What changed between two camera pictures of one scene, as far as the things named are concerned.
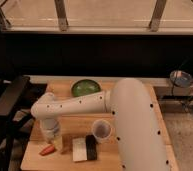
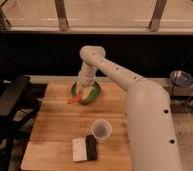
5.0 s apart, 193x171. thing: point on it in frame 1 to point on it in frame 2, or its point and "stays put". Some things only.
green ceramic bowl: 84,87 stays put
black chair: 14,105 stays put
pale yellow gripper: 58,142 to 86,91
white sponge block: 79,149 stays put
